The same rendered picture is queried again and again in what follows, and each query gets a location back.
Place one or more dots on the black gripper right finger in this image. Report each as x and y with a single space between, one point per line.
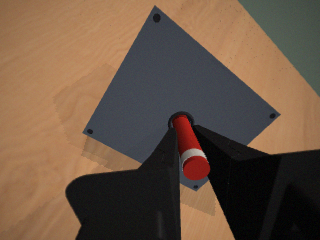
250 184

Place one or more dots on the grey sloped panel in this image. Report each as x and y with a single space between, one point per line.
167 73

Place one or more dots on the red peg with white band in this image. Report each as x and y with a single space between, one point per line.
194 163

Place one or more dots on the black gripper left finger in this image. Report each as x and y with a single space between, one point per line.
154 186

